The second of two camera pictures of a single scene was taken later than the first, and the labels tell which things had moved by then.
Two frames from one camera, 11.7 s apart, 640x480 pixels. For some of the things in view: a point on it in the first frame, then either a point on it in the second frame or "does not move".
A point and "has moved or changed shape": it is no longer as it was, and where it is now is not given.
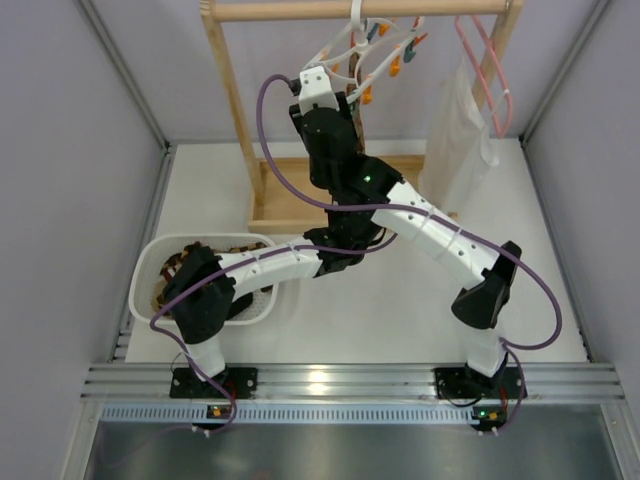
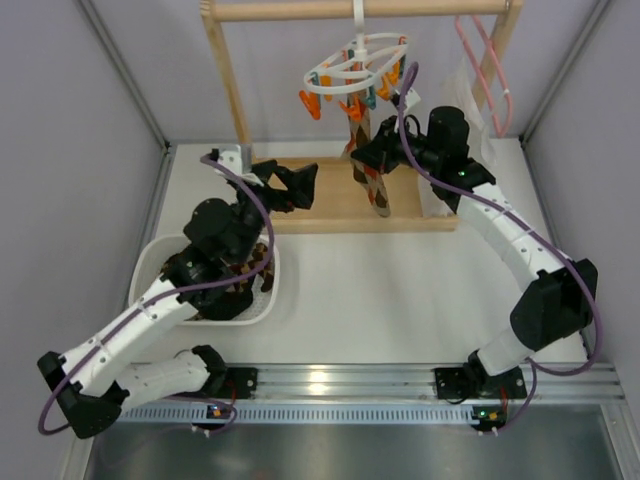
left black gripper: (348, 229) → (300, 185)
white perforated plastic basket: (153, 252) does not move
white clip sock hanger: (362, 54) has moved or changed shape
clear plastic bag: (457, 144) does not move
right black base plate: (465, 383) does not move
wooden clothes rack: (284, 193) does not move
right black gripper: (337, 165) → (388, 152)
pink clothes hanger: (502, 132) does not move
